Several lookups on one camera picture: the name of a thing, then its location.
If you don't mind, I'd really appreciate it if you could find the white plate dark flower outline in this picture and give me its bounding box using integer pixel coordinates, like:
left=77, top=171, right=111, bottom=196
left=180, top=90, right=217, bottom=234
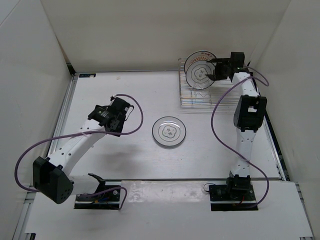
left=185, top=60, right=215, bottom=90

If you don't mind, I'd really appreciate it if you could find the aluminium table edge rail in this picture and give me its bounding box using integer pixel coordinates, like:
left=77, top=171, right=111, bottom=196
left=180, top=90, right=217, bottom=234
left=12, top=73, right=78, bottom=240

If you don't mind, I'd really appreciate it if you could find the white plate green flower outline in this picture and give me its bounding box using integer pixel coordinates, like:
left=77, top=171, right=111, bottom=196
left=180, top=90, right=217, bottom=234
left=151, top=116, right=187, bottom=149

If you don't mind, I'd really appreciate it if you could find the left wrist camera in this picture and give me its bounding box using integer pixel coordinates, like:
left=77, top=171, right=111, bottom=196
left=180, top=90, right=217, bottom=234
left=110, top=96, right=132, bottom=119

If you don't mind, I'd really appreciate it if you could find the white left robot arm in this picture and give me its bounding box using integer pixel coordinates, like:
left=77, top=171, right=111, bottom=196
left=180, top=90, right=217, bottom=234
left=32, top=97, right=131, bottom=204

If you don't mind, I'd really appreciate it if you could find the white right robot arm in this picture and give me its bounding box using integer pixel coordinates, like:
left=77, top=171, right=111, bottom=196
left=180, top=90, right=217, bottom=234
left=208, top=52, right=267, bottom=205

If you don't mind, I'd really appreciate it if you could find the small label sticker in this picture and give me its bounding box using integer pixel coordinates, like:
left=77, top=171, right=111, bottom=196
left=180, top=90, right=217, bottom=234
left=78, top=73, right=96, bottom=78

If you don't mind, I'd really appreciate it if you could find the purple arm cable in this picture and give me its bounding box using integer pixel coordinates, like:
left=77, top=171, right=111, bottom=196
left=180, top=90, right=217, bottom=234
left=14, top=93, right=145, bottom=211
left=211, top=66, right=271, bottom=208

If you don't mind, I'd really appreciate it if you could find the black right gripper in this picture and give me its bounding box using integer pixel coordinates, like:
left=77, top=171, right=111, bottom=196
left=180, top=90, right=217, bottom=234
left=206, top=57, right=232, bottom=82

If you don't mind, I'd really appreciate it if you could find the clear acrylic dish rack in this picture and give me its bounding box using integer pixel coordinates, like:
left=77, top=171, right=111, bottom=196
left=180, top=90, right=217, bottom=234
left=178, top=58, right=233, bottom=113

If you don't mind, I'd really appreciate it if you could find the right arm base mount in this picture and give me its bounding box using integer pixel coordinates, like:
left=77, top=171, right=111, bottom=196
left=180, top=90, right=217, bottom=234
left=203, top=183, right=259, bottom=212

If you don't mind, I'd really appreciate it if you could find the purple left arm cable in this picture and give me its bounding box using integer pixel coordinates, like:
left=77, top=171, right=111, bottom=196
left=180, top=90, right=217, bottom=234
left=14, top=93, right=145, bottom=211

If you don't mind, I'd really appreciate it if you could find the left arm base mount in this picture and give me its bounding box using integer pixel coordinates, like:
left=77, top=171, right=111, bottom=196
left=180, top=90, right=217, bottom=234
left=73, top=181, right=128, bottom=211

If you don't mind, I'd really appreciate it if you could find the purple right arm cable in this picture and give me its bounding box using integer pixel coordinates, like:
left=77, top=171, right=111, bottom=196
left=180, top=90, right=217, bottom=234
left=211, top=66, right=271, bottom=208

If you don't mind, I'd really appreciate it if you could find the white plate orange sunburst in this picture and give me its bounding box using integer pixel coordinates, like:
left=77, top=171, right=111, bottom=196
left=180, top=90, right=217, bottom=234
left=184, top=50, right=217, bottom=73

